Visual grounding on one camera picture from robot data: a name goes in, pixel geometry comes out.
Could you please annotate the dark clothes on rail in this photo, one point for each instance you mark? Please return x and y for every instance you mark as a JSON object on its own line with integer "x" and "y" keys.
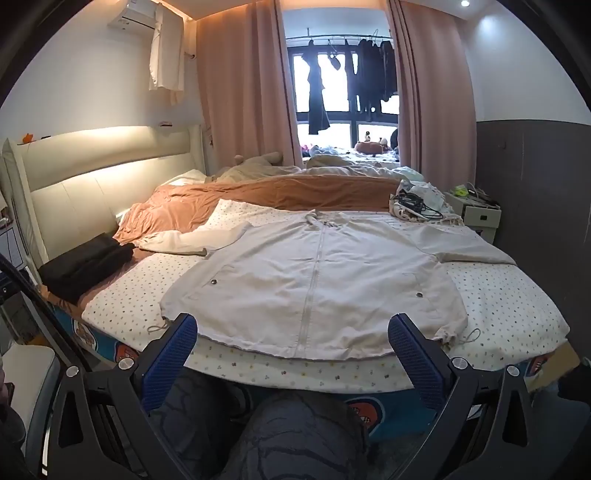
{"x": 345, "y": 82}

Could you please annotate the blue cartoon mattress cover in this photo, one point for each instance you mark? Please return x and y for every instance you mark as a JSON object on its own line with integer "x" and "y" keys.
{"x": 115, "y": 350}

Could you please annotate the white air conditioner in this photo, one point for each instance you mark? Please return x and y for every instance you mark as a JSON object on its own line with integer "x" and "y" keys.
{"x": 134, "y": 15}

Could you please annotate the orange duvet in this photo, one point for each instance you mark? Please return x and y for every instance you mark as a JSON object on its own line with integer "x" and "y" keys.
{"x": 184, "y": 208}

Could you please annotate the cream padded headboard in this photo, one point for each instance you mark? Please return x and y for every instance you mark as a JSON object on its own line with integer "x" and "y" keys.
{"x": 66, "y": 189}

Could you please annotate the pink curtain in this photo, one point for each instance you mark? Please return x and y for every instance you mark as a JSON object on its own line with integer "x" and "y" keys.
{"x": 245, "y": 86}
{"x": 437, "y": 120}

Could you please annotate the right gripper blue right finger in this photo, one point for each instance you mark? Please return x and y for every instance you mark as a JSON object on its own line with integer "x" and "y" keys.
{"x": 423, "y": 360}

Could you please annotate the person's dark trouser leg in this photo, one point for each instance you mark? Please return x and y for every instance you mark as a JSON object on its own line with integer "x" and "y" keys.
{"x": 217, "y": 432}

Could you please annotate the plush toy on windowsill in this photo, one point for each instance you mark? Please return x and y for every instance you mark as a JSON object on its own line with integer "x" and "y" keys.
{"x": 370, "y": 147}

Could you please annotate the pink right curtain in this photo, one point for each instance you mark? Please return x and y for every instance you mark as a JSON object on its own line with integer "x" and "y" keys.
{"x": 437, "y": 120}

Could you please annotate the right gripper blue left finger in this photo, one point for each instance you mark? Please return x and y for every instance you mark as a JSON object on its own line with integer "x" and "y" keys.
{"x": 163, "y": 359}

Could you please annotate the white bedside drawer unit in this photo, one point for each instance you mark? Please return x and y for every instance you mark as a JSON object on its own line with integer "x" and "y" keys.
{"x": 477, "y": 209}

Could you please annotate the folded black clothes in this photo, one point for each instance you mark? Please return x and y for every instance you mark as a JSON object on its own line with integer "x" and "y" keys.
{"x": 73, "y": 273}

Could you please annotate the beige zip jacket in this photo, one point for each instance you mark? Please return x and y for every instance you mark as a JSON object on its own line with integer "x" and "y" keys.
{"x": 324, "y": 286}

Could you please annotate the pink left curtain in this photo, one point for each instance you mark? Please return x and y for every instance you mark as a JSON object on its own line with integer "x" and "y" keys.
{"x": 245, "y": 86}

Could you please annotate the floral white bed sheet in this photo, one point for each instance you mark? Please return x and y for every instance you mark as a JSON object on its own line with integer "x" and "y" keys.
{"x": 140, "y": 290}

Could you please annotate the beige blanket by window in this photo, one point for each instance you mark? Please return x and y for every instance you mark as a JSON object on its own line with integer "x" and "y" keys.
{"x": 269, "y": 165}

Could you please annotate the patterned cloth under cables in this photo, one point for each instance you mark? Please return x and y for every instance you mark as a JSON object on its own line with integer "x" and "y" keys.
{"x": 422, "y": 203}

